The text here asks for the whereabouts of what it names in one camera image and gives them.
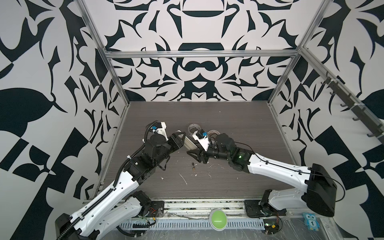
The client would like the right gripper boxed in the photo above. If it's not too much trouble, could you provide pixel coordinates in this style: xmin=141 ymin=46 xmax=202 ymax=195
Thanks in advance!
xmin=187 ymin=139 xmax=233 ymax=164

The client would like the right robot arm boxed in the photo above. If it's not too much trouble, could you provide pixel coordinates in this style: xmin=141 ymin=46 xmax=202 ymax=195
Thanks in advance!
xmin=185 ymin=134 xmax=341 ymax=218

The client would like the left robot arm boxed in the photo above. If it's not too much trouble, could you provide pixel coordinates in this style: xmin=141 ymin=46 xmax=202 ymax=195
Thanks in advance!
xmin=55 ymin=132 xmax=186 ymax=240

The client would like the clear tape roll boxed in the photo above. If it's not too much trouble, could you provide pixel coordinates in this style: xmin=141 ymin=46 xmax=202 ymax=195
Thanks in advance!
xmin=188 ymin=123 xmax=201 ymax=135

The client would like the beige masking tape roll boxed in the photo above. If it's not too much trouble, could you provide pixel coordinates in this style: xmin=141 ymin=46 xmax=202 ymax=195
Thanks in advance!
xmin=207 ymin=130 xmax=221 ymax=137

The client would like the green push button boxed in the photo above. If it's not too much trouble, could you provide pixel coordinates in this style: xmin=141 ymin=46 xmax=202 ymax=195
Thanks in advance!
xmin=209 ymin=209 xmax=228 ymax=231

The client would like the small electronics board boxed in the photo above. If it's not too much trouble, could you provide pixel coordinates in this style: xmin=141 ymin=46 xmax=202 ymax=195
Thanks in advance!
xmin=263 ymin=218 xmax=283 ymax=235

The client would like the blue owl number tag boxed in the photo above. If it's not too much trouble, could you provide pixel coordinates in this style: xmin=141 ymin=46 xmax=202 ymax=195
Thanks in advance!
xmin=302 ymin=213 xmax=320 ymax=232

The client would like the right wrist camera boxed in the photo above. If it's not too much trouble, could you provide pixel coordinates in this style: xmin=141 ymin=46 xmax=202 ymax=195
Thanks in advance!
xmin=193 ymin=129 xmax=210 ymax=152

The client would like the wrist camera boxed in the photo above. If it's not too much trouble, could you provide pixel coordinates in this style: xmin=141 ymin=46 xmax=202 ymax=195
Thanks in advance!
xmin=151 ymin=122 xmax=168 ymax=140
xmin=193 ymin=129 xmax=210 ymax=152

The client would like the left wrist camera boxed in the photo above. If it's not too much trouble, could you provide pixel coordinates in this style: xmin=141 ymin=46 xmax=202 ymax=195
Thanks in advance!
xmin=151 ymin=122 xmax=168 ymax=140

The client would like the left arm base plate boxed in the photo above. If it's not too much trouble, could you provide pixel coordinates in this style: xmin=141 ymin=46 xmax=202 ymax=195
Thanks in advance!
xmin=137 ymin=201 xmax=165 ymax=218

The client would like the white slotted cable duct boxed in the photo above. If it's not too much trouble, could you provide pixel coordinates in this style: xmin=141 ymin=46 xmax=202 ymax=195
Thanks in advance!
xmin=120 ymin=219 xmax=265 ymax=231

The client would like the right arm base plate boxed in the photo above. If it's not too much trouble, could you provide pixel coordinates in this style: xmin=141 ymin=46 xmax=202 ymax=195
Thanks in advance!
xmin=244 ymin=200 xmax=287 ymax=218

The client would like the black wall hook rail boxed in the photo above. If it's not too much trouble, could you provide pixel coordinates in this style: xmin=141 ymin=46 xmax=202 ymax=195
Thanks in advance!
xmin=322 ymin=71 xmax=384 ymax=145

